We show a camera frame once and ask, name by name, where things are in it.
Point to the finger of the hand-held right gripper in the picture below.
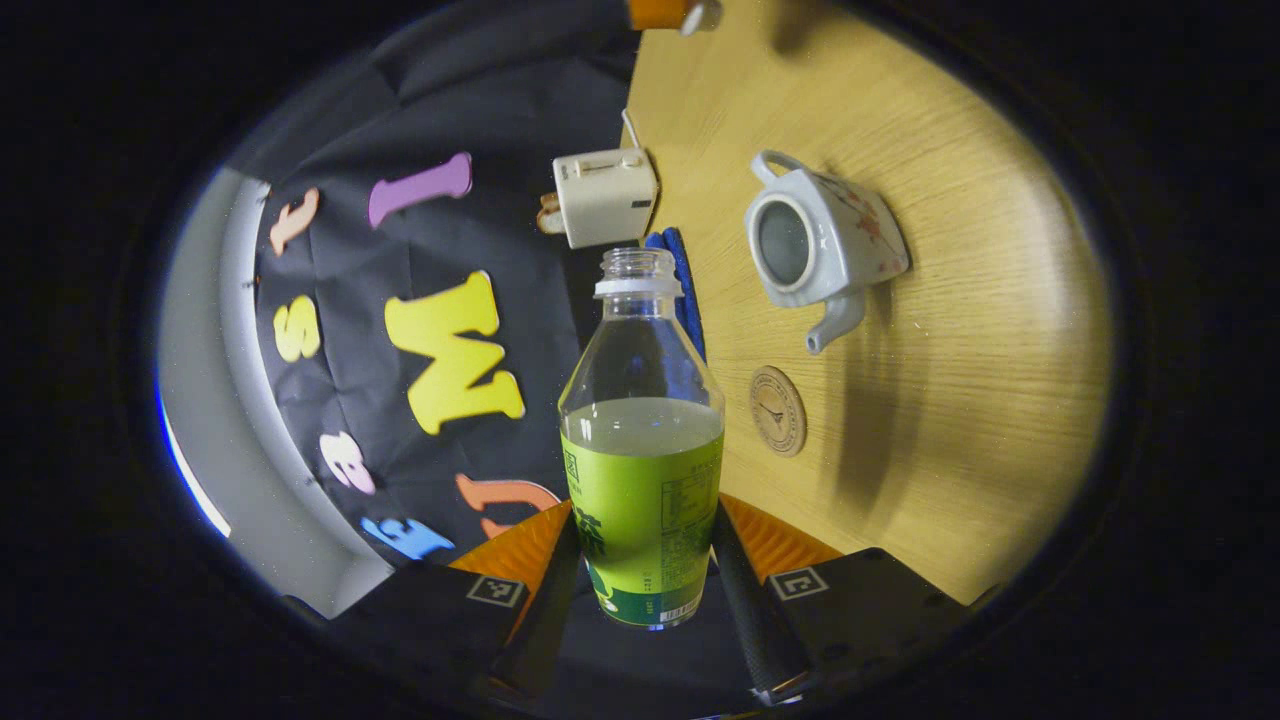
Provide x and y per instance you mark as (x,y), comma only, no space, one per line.
(655,12)

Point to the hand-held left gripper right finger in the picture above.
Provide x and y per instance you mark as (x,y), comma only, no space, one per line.
(745,610)

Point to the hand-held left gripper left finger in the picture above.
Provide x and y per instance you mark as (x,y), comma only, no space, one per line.
(545,620)

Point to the green label water bottle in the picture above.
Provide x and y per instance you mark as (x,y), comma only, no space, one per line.
(640,500)

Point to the round wooden coaster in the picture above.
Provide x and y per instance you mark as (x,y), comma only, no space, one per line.
(778,410)

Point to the white floral teacup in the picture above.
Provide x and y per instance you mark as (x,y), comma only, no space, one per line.
(850,240)

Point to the white toaster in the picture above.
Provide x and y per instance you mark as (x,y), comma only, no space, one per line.
(605,200)

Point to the bread slice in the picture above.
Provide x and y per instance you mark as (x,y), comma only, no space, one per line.
(550,215)

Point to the blue folded towel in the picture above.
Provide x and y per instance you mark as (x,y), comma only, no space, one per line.
(685,290)

